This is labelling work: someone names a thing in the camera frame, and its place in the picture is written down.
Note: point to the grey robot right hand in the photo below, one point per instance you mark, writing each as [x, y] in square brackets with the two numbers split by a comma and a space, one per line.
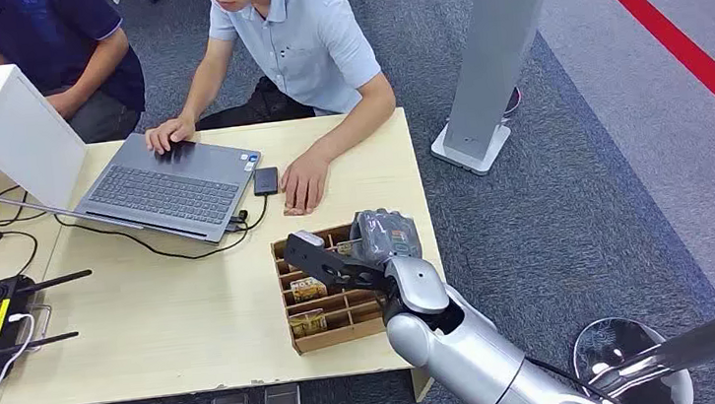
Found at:
[387, 234]

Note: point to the person's left hand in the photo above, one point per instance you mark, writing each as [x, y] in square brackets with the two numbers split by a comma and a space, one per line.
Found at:
[304, 182]

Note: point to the person's right hand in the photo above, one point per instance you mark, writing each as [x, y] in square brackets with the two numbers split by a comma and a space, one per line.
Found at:
[168, 132]

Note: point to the person's left forearm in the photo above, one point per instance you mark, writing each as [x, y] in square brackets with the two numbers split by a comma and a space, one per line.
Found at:
[353, 122]

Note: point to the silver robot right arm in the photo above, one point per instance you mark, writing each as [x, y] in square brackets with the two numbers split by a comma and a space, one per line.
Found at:
[467, 354]

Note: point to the person's right forearm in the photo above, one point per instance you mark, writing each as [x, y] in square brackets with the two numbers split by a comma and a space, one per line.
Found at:
[205, 84]

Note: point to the small card in box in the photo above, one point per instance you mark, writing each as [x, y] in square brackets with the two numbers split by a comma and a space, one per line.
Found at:
[344, 248]

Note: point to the yellow printed card pack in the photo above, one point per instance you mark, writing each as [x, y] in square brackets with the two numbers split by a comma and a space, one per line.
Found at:
[308, 289]
[308, 324]

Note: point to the person in dark shirt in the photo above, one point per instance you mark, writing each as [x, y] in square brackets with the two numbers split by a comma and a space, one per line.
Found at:
[55, 59]

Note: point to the person in pale shirt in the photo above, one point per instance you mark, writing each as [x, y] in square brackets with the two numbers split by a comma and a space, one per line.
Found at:
[303, 42]

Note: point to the grey laptop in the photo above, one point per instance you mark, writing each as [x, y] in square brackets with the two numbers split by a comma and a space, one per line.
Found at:
[166, 189]

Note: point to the brown wooden compartment box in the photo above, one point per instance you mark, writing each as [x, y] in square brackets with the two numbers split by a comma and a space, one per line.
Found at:
[337, 335]

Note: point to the grey kiosk stand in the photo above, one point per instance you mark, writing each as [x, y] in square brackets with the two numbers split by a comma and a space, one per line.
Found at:
[493, 49]

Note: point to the red barrier belt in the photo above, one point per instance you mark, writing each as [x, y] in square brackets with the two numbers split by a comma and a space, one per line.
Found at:
[676, 42]

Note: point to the chrome stanchion post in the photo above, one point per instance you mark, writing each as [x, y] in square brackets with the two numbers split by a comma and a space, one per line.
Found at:
[705, 341]

